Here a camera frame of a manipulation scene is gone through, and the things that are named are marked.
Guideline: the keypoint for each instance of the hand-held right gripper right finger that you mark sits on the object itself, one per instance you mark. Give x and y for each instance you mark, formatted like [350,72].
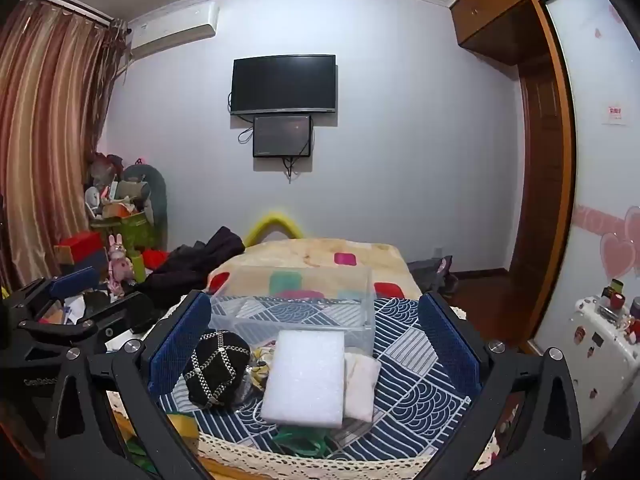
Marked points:
[446,347]

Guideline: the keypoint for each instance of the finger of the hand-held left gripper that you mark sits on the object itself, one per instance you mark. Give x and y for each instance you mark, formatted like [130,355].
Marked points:
[77,280]
[132,307]

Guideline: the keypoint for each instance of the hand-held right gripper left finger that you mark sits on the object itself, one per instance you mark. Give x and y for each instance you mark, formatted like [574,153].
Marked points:
[181,347]

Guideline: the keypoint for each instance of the white foam block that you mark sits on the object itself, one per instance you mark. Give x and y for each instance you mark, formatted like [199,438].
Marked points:
[305,380]

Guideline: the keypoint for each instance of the clear plastic storage box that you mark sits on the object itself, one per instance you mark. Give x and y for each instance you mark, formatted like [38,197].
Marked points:
[300,292]

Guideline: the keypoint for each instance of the red box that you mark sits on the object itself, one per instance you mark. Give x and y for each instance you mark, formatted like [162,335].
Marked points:
[80,247]

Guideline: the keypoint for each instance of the green bottle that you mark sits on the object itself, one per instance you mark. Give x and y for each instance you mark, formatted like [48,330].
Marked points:
[138,266]

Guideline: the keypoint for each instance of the pink bunny doll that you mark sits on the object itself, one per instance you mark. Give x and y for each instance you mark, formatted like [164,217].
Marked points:
[119,262]

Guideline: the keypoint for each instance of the blue wave-patterned cloth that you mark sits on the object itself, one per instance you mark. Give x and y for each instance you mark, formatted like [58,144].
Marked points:
[410,380]

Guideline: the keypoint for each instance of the red cloth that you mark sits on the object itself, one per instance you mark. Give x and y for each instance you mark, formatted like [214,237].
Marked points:
[154,259]

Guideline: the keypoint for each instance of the green cardboard box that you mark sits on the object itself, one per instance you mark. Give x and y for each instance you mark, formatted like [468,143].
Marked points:
[132,232]

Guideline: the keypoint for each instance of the green yellow cloth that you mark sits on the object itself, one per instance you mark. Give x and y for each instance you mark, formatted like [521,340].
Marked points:
[181,422]

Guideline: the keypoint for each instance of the dark bag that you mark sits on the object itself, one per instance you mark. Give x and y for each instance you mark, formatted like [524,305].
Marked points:
[434,272]

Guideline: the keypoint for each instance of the black clothes pile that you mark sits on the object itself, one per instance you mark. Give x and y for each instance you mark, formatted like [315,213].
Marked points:
[195,262]

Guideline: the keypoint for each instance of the yellow printed cloth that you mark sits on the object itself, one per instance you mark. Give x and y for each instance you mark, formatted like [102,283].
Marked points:
[260,367]

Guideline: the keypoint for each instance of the pile of toys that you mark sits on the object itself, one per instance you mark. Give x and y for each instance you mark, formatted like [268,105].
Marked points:
[115,185]

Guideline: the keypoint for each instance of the grey-green plush cushion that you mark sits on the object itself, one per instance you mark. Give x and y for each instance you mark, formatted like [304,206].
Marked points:
[156,195]

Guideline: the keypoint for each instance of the yellow foam noodle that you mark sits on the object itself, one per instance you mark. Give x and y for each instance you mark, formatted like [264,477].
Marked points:
[272,221]

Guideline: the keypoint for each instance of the yellow patchwork blanket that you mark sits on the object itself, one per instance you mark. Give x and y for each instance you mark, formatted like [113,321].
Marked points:
[305,252]

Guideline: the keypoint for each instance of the striped brown curtain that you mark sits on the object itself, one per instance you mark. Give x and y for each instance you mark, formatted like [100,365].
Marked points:
[47,125]

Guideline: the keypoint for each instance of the white stickered cabinet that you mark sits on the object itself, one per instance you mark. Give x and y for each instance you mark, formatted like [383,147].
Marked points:
[607,375]

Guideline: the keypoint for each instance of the grey jar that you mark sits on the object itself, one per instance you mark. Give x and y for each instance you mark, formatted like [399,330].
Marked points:
[635,307]

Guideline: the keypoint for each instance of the white sliding wardrobe door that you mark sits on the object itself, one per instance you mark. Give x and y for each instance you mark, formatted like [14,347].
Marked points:
[600,170]

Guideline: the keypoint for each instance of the white air conditioner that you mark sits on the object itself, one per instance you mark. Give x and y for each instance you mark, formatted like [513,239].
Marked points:
[172,30]

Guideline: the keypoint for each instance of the curtain rod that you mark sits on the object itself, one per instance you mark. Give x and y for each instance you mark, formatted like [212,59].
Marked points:
[75,7]

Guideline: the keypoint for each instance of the wooden overhead cabinet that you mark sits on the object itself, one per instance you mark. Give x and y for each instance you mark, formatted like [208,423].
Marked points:
[500,5]

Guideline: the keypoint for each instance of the small black wall monitor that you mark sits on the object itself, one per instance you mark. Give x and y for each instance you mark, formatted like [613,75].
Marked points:
[282,136]

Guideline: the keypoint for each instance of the black wall television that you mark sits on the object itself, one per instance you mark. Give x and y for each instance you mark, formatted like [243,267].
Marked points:
[283,84]

